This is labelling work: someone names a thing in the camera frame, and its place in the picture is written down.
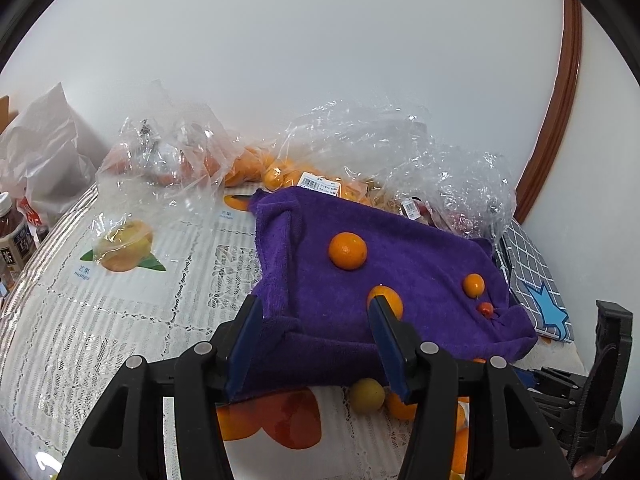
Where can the dark tea bottle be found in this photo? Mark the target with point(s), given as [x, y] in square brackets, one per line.
[11, 242]

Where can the yellow-green round fruit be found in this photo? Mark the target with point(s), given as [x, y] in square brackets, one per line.
[366, 395]

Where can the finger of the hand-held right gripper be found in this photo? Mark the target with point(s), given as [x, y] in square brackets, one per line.
[555, 385]

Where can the red cherry tomato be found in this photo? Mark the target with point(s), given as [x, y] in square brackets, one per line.
[485, 308]

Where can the purple towel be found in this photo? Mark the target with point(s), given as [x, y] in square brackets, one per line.
[310, 280]

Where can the checkered cloth with blue star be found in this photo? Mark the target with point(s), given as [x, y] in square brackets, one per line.
[537, 280]

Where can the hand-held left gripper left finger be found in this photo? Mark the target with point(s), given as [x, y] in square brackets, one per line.
[244, 347]

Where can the clear bag with label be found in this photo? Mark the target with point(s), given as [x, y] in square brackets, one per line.
[350, 140]

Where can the clear bag with persimmons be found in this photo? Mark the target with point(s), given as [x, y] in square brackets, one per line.
[165, 150]

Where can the yellow fruit in plastic wrap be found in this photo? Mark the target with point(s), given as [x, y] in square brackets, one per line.
[120, 240]

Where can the white lace printed tablecloth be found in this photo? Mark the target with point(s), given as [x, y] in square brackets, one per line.
[125, 320]

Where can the pile of small oranges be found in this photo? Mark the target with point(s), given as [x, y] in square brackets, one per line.
[265, 167]

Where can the white plastic bag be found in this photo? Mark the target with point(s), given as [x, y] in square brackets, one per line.
[47, 150]

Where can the medium orange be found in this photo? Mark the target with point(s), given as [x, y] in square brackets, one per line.
[392, 299]

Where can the small orange kumquat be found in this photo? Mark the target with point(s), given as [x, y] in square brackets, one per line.
[473, 284]

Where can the person's right hand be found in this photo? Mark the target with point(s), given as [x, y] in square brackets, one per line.
[586, 467]

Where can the large orange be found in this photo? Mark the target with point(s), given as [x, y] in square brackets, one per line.
[347, 251]

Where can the orange beside yellow-green fruit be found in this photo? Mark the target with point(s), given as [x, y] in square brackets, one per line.
[400, 406]

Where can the crumpled clear plastic bag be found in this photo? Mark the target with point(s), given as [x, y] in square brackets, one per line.
[450, 185]

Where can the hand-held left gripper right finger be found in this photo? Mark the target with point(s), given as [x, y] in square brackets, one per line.
[389, 347]

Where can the brown wooden door frame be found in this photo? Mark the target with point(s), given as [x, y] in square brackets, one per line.
[560, 110]

